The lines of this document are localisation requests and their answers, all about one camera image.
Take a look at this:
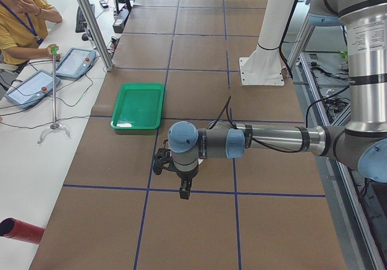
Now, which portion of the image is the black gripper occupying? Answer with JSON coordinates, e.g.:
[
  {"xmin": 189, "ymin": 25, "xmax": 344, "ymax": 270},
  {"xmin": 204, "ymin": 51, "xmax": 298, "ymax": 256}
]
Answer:
[{"xmin": 177, "ymin": 166, "xmax": 198, "ymax": 199}]

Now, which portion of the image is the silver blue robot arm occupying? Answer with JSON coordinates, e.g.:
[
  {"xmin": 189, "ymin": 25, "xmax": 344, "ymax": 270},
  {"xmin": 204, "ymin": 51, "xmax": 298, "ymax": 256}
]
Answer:
[{"xmin": 153, "ymin": 0, "xmax": 386, "ymax": 199}]

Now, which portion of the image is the green plastic tray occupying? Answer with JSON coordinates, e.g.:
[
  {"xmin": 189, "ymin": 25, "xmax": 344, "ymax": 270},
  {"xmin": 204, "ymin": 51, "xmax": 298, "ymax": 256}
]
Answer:
[{"xmin": 111, "ymin": 83, "xmax": 164, "ymax": 131}]

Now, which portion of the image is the far blue teach pendant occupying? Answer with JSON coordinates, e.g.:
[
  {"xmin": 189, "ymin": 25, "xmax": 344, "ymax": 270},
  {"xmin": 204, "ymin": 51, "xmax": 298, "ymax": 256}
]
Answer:
[{"xmin": 56, "ymin": 47, "xmax": 96, "ymax": 80}]

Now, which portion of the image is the blue teach pendant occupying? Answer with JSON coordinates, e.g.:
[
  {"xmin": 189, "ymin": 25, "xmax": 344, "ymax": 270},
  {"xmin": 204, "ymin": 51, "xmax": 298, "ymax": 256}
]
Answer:
[
  {"xmin": 4, "ymin": 70, "xmax": 53, "ymax": 108},
  {"xmin": 56, "ymin": 47, "xmax": 96, "ymax": 80}
]

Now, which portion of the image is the red cylinder tube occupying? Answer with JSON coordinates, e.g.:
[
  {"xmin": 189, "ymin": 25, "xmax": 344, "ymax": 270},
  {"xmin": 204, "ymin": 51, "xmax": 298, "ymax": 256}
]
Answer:
[{"xmin": 1, "ymin": 217, "xmax": 45, "ymax": 244}]

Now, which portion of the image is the near blue teach pendant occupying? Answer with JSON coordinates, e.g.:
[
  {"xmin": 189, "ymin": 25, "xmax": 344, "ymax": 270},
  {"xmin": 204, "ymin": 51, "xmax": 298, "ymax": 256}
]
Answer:
[{"xmin": 4, "ymin": 70, "xmax": 53, "ymax": 108}]

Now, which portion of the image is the metal reacher grabber tool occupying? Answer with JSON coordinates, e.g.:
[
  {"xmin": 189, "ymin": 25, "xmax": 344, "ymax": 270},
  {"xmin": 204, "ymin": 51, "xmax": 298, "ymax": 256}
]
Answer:
[{"xmin": 37, "ymin": 46, "xmax": 71, "ymax": 145}]

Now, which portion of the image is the black keyboard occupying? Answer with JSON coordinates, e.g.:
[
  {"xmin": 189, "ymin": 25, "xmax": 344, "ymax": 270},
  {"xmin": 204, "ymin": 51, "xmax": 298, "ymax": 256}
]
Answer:
[{"xmin": 75, "ymin": 6, "xmax": 87, "ymax": 33}]

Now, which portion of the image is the person in yellow shirt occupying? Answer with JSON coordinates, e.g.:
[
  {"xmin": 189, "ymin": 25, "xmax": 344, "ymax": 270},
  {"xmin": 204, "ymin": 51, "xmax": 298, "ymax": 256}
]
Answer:
[{"xmin": 1, "ymin": 0, "xmax": 62, "ymax": 66}]

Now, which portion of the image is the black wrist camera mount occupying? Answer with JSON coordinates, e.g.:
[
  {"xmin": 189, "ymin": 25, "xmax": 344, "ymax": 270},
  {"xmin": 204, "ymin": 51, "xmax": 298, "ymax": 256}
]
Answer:
[{"xmin": 152, "ymin": 148, "xmax": 174, "ymax": 176}]

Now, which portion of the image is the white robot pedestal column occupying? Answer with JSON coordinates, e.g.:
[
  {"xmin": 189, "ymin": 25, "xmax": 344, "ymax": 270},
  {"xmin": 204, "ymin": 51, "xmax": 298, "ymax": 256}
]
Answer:
[{"xmin": 239, "ymin": 0, "xmax": 298, "ymax": 86}]

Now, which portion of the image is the aluminium frame post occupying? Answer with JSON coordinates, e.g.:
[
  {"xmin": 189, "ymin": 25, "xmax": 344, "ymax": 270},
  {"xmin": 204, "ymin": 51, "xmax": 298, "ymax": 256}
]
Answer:
[{"xmin": 77, "ymin": 0, "xmax": 113, "ymax": 71}]

